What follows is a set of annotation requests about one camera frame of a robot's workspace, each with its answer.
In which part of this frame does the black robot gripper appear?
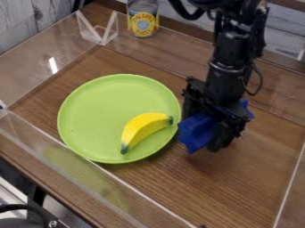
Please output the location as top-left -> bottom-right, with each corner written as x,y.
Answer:
182,61 -> 252,152

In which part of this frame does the blue plastic block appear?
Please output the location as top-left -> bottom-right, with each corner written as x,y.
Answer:
180,99 -> 255,154

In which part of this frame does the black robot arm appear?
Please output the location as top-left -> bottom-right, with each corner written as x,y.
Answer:
180,0 -> 269,153

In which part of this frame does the green plate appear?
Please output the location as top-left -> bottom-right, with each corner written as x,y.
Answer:
58,74 -> 181,164

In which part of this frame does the yellow toy banana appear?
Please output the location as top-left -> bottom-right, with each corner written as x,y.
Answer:
121,112 -> 174,155

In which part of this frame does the yellow labelled tin can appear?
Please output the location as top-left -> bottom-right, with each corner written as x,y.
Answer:
126,0 -> 160,38

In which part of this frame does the black metal stand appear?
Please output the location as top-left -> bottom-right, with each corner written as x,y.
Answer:
0,183 -> 71,228

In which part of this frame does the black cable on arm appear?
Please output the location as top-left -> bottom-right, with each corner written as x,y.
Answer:
243,61 -> 265,97

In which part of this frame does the clear acrylic corner bracket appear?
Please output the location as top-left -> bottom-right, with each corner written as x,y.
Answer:
77,11 -> 118,46

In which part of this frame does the clear acrylic front wall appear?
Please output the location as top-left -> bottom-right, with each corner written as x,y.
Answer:
0,110 -> 197,228

